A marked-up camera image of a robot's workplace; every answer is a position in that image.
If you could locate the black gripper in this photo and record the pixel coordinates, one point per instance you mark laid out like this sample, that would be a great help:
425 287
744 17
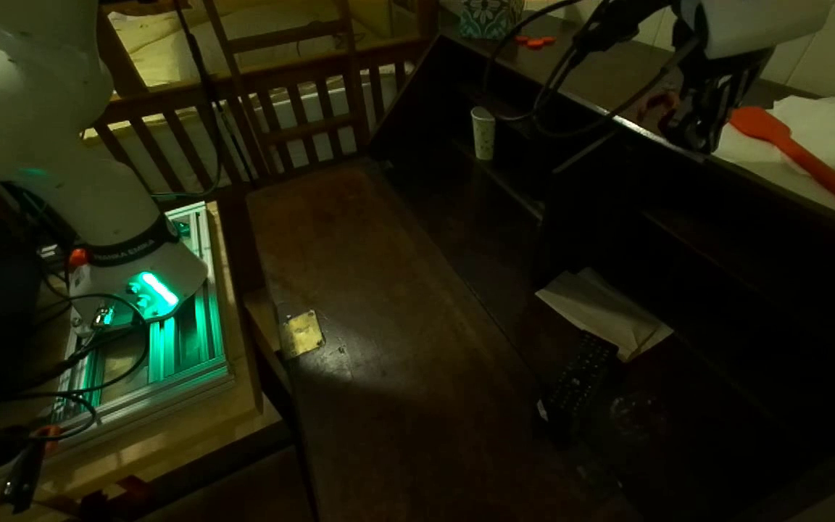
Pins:
721 88

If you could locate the white paper towel sheet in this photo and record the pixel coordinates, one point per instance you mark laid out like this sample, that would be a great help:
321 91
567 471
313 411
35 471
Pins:
814 126

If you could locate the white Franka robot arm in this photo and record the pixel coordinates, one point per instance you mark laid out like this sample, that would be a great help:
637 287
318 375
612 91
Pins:
41 126

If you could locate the orange silicone spatula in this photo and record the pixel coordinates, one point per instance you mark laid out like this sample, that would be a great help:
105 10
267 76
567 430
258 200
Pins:
805 159

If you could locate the small orange object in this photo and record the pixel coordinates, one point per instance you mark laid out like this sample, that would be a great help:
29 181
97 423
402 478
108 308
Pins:
537 42

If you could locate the folded beige paper napkin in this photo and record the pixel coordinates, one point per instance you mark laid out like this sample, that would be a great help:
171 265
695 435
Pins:
603 310

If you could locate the small white cup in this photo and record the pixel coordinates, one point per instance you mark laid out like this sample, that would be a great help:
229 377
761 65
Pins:
482 130

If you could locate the patterned teal container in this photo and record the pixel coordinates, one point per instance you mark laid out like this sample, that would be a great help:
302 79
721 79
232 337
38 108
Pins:
489 15

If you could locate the black remote control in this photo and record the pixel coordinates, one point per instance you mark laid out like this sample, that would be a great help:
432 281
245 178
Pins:
580 387

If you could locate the dark wooden secretary desk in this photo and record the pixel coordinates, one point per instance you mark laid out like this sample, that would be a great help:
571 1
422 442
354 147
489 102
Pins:
419 319

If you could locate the wooden slatted railing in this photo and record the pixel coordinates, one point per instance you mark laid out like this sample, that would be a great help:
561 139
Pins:
273 104

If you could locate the brass lock plate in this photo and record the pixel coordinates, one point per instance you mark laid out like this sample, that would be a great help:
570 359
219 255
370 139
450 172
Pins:
300 334

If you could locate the red round button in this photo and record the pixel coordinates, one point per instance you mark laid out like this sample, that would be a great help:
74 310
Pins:
76 255

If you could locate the black clamp with orange grip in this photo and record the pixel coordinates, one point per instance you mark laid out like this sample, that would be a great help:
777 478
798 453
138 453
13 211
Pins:
29 468

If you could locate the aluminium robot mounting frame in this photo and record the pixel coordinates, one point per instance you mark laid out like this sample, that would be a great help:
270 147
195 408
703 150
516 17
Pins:
187 337

